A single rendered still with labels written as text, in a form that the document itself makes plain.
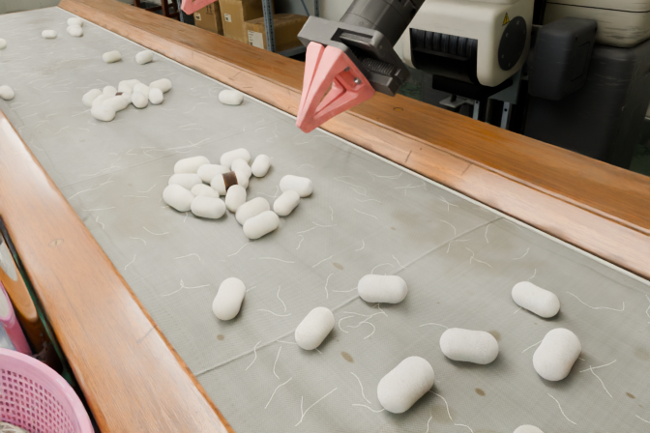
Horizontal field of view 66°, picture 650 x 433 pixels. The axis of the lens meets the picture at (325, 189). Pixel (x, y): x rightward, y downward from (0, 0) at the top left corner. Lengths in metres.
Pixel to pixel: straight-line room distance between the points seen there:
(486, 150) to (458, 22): 0.53
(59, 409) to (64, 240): 0.16
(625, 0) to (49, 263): 1.10
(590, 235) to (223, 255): 0.30
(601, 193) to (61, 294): 0.44
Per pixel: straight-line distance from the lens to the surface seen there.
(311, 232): 0.45
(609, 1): 1.23
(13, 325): 0.38
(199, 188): 0.50
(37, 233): 0.49
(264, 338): 0.36
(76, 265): 0.43
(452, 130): 0.58
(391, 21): 0.49
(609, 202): 0.48
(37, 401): 0.37
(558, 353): 0.34
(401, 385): 0.30
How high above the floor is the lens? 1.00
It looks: 31 degrees down
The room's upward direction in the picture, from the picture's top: 3 degrees counter-clockwise
